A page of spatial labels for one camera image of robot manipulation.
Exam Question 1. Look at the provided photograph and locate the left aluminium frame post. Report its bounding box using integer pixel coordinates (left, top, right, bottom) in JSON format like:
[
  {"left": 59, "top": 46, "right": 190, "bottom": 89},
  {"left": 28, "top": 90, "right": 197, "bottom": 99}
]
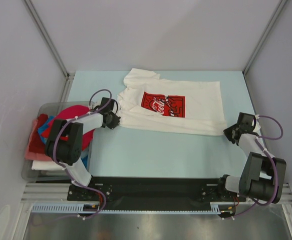
[{"left": 22, "top": 0, "right": 75, "bottom": 102}]

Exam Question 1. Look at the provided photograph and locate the aluminium frame post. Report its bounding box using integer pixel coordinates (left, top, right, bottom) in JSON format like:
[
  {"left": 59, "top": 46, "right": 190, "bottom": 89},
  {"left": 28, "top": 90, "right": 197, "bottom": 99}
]
[
  {"left": 242, "top": 0, "right": 290, "bottom": 77},
  {"left": 22, "top": 0, "right": 75, "bottom": 102}
]

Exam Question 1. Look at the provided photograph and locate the clear plastic bin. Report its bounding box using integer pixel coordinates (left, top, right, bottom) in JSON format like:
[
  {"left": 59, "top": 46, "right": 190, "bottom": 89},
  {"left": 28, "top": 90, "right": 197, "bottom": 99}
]
[{"left": 21, "top": 101, "right": 89, "bottom": 183}]

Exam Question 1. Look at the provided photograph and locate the right aluminium frame post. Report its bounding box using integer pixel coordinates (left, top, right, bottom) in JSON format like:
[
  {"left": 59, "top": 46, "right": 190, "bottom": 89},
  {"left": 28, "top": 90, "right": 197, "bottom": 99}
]
[{"left": 242, "top": 0, "right": 290, "bottom": 77}]

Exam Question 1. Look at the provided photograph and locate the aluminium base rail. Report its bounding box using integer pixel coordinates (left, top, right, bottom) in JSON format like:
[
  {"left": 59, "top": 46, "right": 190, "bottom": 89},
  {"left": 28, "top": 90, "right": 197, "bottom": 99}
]
[{"left": 20, "top": 183, "right": 292, "bottom": 240}]

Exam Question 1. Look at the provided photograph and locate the dark red folded t-shirt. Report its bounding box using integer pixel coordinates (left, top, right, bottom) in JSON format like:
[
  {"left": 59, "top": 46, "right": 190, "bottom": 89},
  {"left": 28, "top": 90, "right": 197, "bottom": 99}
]
[{"left": 30, "top": 114, "right": 48, "bottom": 154}]

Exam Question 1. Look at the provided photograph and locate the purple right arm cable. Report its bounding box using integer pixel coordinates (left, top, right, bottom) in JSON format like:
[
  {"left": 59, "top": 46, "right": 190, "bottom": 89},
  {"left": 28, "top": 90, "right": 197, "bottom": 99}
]
[{"left": 220, "top": 114, "right": 283, "bottom": 221}]

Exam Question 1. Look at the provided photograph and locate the white folded t-shirt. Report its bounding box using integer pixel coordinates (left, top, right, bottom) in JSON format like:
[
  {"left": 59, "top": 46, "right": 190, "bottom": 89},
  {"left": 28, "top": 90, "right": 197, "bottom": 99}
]
[{"left": 32, "top": 160, "right": 64, "bottom": 171}]

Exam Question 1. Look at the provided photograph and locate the blue t-shirt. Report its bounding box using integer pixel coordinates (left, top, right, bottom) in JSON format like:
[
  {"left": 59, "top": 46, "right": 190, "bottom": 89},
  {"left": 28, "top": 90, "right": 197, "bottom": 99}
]
[{"left": 38, "top": 116, "right": 89, "bottom": 168}]

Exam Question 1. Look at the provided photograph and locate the magenta t-shirt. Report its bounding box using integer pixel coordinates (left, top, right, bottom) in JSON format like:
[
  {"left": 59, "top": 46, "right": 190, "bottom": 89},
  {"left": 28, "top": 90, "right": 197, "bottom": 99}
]
[{"left": 54, "top": 104, "right": 94, "bottom": 150}]

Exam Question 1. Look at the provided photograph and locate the pink folded t-shirt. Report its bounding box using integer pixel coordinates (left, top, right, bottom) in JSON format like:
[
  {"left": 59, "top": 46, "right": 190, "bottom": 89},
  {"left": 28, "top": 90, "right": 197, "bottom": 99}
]
[{"left": 25, "top": 119, "right": 53, "bottom": 162}]

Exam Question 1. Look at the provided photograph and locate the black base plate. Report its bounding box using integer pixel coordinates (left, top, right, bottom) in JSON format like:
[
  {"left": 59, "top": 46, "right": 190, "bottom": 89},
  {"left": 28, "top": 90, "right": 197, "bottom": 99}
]
[{"left": 67, "top": 176, "right": 245, "bottom": 210}]

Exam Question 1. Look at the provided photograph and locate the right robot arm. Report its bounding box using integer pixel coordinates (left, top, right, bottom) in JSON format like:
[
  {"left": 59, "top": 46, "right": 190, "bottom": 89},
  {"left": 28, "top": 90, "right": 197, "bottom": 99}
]
[{"left": 216, "top": 112, "right": 286, "bottom": 206}]

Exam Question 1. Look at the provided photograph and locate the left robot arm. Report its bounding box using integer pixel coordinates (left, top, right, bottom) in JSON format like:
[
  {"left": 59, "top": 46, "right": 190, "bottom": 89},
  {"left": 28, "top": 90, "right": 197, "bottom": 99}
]
[{"left": 45, "top": 97, "right": 120, "bottom": 200}]

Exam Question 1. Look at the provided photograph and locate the white slotted cable duct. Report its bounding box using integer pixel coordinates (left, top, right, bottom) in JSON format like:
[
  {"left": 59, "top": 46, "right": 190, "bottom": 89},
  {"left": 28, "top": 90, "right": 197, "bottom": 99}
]
[{"left": 32, "top": 203, "right": 234, "bottom": 215}]

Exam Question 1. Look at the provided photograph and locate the white t-shirt with red print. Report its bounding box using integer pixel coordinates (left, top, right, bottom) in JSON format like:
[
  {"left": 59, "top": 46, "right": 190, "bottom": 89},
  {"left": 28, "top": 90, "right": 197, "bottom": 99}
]
[{"left": 117, "top": 68, "right": 227, "bottom": 136}]

